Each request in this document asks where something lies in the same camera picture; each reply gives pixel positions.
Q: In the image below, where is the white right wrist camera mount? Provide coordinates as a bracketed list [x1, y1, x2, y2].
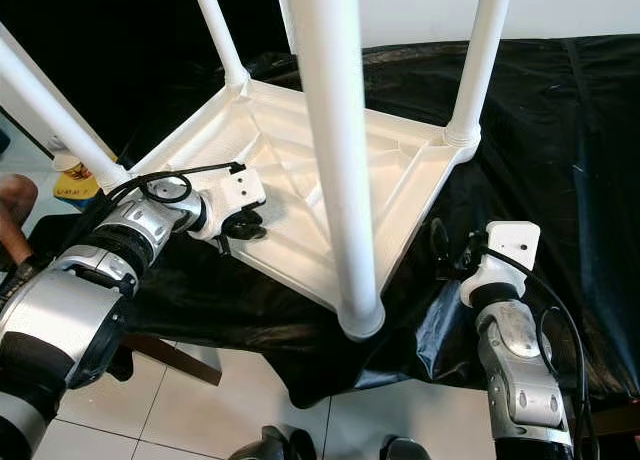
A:
[460, 220, 541, 309]

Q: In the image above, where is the brown wooden table leg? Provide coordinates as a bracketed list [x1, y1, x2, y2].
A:
[595, 400, 640, 436]
[125, 332, 223, 386]

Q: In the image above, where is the dark grey robot leg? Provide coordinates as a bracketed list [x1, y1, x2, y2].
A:
[378, 435, 431, 460]
[228, 425, 316, 460]

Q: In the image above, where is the dark grey robot left leg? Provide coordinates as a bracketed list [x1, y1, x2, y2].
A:
[228, 425, 316, 460]

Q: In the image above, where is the dark grey robot right leg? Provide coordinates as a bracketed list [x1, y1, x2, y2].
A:
[378, 435, 431, 460]

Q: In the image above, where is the white plastic table top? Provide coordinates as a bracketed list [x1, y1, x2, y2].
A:
[125, 75, 483, 339]

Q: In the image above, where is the white plastic table leg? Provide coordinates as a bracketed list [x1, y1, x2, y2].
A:
[190, 0, 251, 89]
[443, 0, 514, 149]
[285, 0, 387, 341]
[0, 25, 133, 189]

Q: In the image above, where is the black plastic table cover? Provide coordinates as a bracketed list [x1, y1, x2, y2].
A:
[50, 35, 640, 411]

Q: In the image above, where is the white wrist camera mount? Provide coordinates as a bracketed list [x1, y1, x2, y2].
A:
[460, 220, 541, 309]
[200, 165, 267, 243]

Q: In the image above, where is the yellow and blue box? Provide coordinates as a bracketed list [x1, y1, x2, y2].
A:
[52, 165, 106, 206]

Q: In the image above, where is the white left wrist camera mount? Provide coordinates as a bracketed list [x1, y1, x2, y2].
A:
[200, 165, 267, 243]

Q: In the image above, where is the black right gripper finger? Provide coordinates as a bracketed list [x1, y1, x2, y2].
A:
[428, 218, 454, 276]

